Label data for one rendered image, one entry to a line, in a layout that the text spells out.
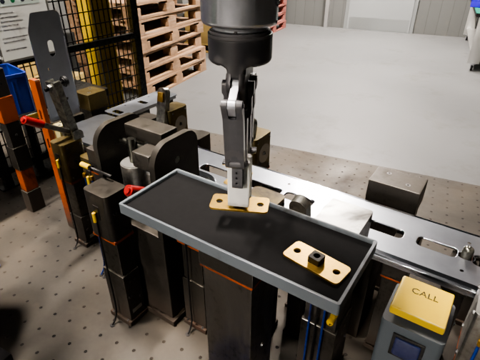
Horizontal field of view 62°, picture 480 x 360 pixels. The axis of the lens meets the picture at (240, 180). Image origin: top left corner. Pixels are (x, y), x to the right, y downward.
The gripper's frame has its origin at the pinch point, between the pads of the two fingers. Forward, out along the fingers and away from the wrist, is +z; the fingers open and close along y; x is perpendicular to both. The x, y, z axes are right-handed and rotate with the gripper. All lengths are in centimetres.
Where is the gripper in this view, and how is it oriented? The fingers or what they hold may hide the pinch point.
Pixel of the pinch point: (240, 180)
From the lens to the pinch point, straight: 55.8
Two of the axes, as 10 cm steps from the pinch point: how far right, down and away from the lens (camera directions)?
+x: -9.9, -0.8, 1.4
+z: 0.0, 8.6, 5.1
